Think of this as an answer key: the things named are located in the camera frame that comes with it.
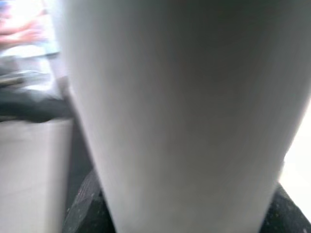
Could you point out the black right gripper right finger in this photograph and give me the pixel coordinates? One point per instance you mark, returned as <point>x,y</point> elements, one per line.
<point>286,216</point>

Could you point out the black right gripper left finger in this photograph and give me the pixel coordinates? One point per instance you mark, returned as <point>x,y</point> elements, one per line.
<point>87,208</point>

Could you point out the white plastic table leg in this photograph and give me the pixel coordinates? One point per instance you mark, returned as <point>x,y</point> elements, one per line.
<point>182,109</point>

